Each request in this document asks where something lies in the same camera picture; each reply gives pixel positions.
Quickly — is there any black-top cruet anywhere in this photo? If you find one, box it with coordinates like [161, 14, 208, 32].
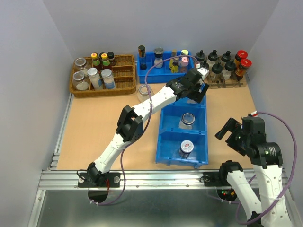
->
[195, 50, 206, 64]
[222, 60, 236, 80]
[201, 60, 209, 70]
[207, 50, 218, 66]
[210, 62, 223, 82]
[221, 51, 231, 64]

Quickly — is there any glass jar basket back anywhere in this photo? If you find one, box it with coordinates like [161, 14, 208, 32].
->
[74, 58, 91, 76]

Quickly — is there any black-top cruet back right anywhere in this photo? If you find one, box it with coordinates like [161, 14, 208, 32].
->
[221, 51, 231, 64]

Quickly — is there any clear acrylic bottle rack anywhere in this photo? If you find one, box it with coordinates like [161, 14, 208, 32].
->
[196, 56, 249, 88]

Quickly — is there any tall black-cap grinder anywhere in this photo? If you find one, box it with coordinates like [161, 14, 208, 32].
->
[138, 45, 147, 70]

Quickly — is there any black-top cruet front middle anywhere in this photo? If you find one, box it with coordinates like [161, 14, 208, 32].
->
[210, 62, 223, 82]

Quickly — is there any white-lid spice jar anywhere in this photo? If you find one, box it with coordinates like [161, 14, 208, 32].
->
[178, 140, 194, 158]

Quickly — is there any glass jar basket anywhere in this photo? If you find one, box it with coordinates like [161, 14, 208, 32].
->
[72, 71, 89, 91]
[74, 58, 91, 76]

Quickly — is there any yellow-cap sauce bottle left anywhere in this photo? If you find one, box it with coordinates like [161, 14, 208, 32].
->
[91, 52, 102, 71]

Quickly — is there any black-top cruet front right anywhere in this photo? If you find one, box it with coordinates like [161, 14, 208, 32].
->
[222, 60, 236, 80]

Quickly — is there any gold-cap bottle front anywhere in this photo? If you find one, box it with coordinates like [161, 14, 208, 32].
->
[171, 57, 179, 73]

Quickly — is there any dark brown-cap bottle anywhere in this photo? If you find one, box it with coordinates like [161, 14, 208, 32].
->
[107, 52, 116, 66]

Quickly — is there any white-lid salt jar right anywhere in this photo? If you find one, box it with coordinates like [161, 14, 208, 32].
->
[101, 69, 116, 89]

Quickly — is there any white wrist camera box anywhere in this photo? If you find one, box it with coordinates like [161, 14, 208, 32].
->
[197, 67, 209, 81]

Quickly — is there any glass jar basket front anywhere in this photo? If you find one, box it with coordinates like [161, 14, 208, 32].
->
[72, 71, 89, 91]

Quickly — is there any white-lid salt jar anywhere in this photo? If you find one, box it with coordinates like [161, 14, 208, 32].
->
[101, 69, 116, 89]
[87, 68, 103, 90]

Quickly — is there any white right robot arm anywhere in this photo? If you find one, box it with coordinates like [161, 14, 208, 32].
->
[208, 88, 298, 227]

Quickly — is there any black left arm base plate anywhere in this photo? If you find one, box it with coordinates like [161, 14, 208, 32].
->
[77, 170, 121, 188]

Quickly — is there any black-top cruet front left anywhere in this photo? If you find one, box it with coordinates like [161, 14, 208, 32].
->
[201, 60, 209, 70]

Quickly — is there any yellow-lid jar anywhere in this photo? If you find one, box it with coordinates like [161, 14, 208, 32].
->
[180, 49, 189, 58]

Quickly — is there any black-top cruet back left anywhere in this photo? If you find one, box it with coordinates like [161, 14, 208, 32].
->
[195, 50, 206, 64]

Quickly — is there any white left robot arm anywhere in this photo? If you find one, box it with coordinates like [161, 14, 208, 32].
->
[87, 68, 209, 186]

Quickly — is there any gold-cap bottle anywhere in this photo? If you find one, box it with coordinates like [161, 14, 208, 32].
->
[169, 49, 177, 70]
[171, 57, 179, 73]

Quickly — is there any aluminium table edge rail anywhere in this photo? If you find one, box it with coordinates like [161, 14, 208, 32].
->
[27, 93, 291, 227]

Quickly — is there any red-lid sauce jar front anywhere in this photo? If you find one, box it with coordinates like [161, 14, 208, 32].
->
[235, 59, 252, 81]

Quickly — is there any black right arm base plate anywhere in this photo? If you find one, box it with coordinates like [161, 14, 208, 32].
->
[202, 171, 222, 187]

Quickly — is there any glass jar with powder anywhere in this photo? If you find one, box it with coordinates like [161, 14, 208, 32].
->
[178, 113, 196, 130]

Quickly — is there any blue three-compartment bin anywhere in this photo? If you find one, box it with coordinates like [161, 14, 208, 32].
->
[155, 96, 209, 169]

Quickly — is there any yellow-cap sauce bottle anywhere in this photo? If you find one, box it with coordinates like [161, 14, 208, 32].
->
[91, 52, 102, 71]
[100, 53, 112, 70]

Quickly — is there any red-lid sauce jar back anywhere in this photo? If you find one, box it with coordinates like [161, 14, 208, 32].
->
[234, 50, 248, 68]

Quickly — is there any yellow-cap sauce bottle right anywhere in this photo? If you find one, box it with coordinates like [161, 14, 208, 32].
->
[100, 53, 112, 70]

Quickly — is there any gold-cap bottle back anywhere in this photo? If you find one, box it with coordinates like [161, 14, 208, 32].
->
[169, 49, 177, 70]

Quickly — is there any woven wicker basket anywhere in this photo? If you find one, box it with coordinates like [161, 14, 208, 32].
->
[69, 54, 136, 98]

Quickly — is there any white-lid salt jar left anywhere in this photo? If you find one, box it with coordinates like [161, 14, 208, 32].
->
[87, 68, 103, 90]

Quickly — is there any black-top cruet back middle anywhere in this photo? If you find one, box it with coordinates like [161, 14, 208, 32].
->
[207, 50, 218, 66]

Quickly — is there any blue rear storage tray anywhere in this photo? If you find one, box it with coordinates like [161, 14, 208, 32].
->
[137, 52, 185, 84]

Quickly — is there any red-lid sauce jar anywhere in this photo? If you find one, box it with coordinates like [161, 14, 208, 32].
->
[235, 59, 252, 81]
[234, 50, 248, 68]

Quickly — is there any pink-lid jar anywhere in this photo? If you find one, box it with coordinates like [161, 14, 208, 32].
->
[178, 57, 189, 73]

